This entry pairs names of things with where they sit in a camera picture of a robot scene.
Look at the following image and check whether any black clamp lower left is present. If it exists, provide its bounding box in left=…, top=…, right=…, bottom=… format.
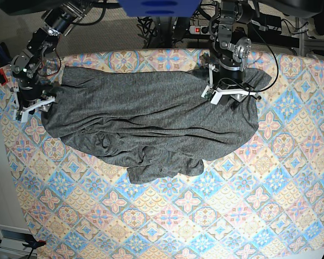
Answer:
left=0, top=235, right=46, bottom=251

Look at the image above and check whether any patterned tablecloth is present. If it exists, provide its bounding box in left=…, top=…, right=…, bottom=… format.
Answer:
left=0, top=52, right=324, bottom=258

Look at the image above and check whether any aluminium frame post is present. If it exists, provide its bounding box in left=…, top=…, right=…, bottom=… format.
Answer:
left=295, top=17, right=308, bottom=57

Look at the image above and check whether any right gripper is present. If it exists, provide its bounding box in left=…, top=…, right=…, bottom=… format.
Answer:
left=12, top=85, right=56, bottom=123

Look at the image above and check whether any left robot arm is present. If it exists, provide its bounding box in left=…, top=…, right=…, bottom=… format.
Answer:
left=201, top=1, right=260, bottom=111

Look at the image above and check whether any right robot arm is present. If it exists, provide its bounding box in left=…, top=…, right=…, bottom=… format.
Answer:
left=10, top=1, right=92, bottom=122

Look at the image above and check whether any blue handled clamp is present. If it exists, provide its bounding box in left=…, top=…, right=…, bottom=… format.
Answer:
left=0, top=42, right=12, bottom=65

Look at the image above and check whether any power strip with red switch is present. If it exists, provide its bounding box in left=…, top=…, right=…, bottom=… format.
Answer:
left=188, top=25, right=218, bottom=38

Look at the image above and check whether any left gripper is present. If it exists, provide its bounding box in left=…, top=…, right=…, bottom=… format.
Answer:
left=201, top=69, right=261, bottom=110

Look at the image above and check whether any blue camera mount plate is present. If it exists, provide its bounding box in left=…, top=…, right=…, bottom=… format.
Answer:
left=118, top=0, right=201, bottom=17

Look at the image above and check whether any grey t-shirt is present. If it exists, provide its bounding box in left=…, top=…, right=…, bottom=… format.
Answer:
left=41, top=66, right=259, bottom=184

